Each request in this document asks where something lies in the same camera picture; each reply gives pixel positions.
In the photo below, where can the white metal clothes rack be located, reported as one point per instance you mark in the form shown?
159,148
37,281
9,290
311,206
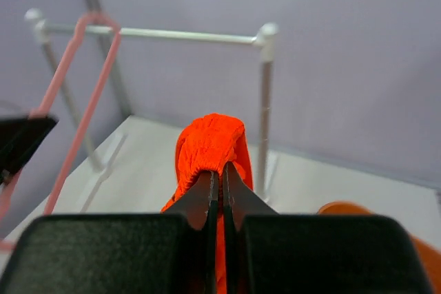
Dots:
167,78

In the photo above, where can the orange plastic laundry basket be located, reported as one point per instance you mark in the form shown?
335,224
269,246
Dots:
429,256

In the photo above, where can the orange shorts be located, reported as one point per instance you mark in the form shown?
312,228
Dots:
210,146

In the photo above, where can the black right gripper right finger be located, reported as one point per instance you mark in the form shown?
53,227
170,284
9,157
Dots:
268,252

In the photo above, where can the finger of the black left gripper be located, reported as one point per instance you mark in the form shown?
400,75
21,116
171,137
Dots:
20,138

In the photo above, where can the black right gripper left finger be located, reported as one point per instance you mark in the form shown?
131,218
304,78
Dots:
169,252

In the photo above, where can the pink clothes hanger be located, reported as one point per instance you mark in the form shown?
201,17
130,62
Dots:
69,101

